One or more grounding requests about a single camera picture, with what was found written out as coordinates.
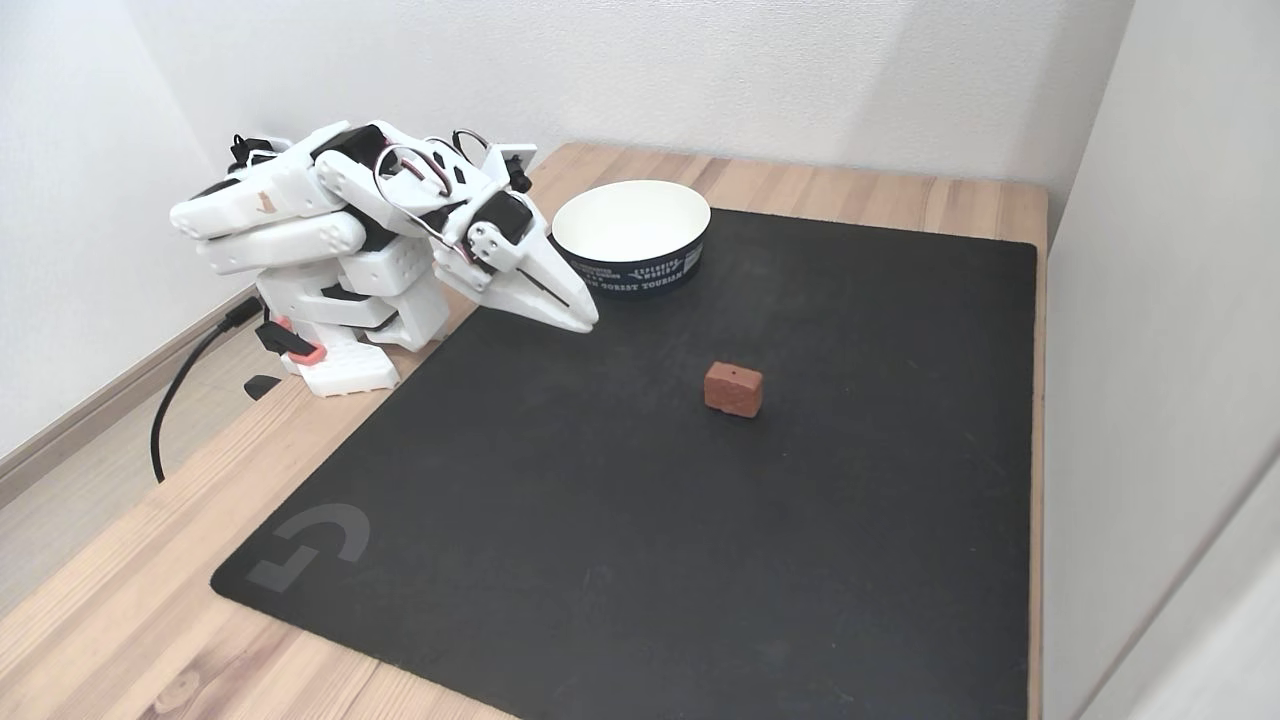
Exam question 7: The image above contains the red brick toy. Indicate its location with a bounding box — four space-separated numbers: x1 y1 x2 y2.
703 361 764 418

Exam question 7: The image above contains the white and navy paper bowl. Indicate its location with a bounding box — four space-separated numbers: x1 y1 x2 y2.
551 180 712 298

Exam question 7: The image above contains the black and orange clamp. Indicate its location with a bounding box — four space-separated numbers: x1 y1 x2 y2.
243 315 326 402

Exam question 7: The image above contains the black desk mat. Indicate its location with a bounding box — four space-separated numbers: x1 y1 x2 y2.
210 208 1038 720

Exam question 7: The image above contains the black power adapter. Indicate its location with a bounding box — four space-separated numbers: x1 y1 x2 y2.
229 133 291 171

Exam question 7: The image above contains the wooden baseboard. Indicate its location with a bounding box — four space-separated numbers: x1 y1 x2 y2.
0 285 261 507

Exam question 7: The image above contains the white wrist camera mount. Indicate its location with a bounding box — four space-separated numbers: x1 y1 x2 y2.
487 145 538 193

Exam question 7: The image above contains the black power cable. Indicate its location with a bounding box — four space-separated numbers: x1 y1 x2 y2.
150 298 264 484

